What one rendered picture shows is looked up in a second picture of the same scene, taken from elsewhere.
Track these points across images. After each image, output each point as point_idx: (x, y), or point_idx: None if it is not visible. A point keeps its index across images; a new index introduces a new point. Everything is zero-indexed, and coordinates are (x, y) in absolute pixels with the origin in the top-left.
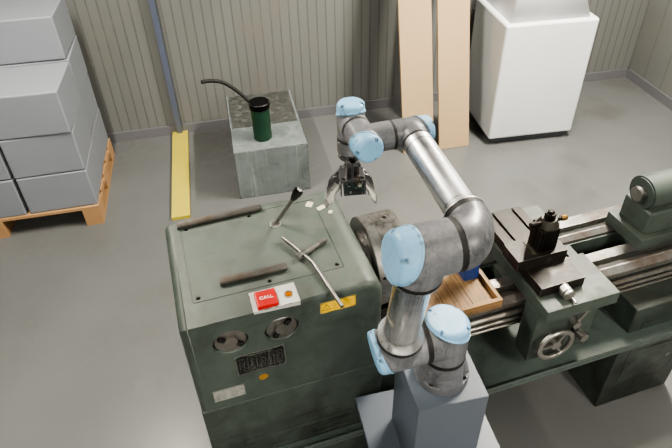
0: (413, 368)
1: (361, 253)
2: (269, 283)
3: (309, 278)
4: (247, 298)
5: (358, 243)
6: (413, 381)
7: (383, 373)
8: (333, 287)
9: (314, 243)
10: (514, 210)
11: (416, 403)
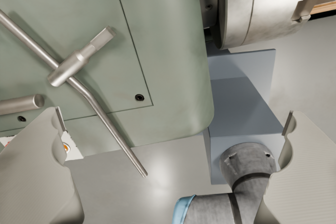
0: (220, 155)
1: (194, 63)
2: (23, 124)
3: (90, 122)
4: (1, 145)
5: (194, 19)
6: (216, 165)
7: None
8: (132, 143)
9: (85, 30)
10: None
11: (211, 180)
